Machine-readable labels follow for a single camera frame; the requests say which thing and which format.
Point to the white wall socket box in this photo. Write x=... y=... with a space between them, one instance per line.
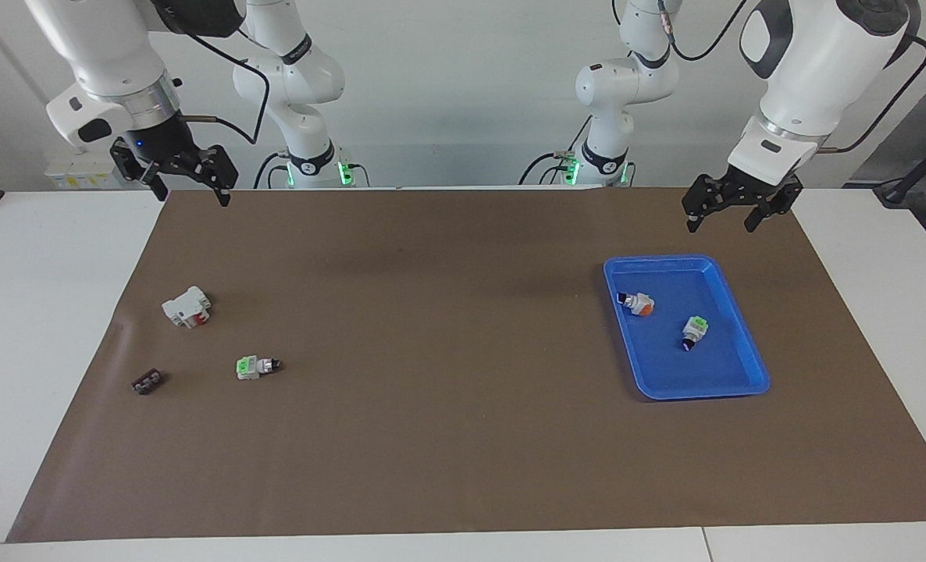
x=80 y=172

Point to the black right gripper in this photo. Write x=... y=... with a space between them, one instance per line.
x=162 y=144

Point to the black stand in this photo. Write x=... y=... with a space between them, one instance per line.
x=912 y=176

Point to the white circuit breaker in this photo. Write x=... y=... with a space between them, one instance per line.
x=184 y=306

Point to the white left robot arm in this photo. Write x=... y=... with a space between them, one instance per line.
x=814 y=62

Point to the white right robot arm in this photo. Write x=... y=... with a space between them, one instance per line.
x=112 y=47

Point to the small black terminal block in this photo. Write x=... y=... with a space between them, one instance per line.
x=147 y=382

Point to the orange capped selector switch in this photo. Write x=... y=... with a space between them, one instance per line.
x=641 y=304

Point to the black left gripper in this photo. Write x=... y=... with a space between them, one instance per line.
x=756 y=186

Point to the blue plastic tray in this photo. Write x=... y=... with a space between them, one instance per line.
x=666 y=367

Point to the green capped selector switch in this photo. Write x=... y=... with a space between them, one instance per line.
x=694 y=329
x=251 y=368

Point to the brown table mat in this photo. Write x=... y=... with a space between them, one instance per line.
x=432 y=390

